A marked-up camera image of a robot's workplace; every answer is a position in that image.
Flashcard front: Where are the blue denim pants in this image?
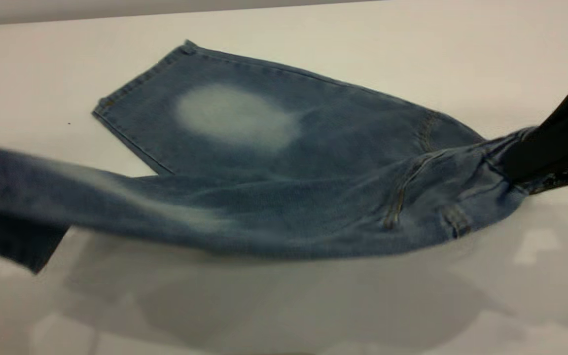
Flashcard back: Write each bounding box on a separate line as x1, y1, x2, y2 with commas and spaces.
0, 39, 538, 274

